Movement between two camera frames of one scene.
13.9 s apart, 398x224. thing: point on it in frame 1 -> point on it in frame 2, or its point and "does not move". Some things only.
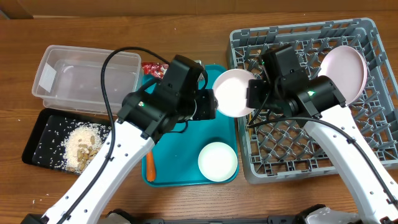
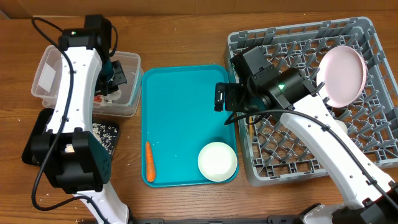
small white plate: [217, 162] does not move
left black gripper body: [203, 109] -> [112, 76]
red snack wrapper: [155, 68] -> [97, 98]
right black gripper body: [259, 95] -> [235, 98]
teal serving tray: [176, 154] does not move
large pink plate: [347, 68] does not move
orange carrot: [150, 167] does not move
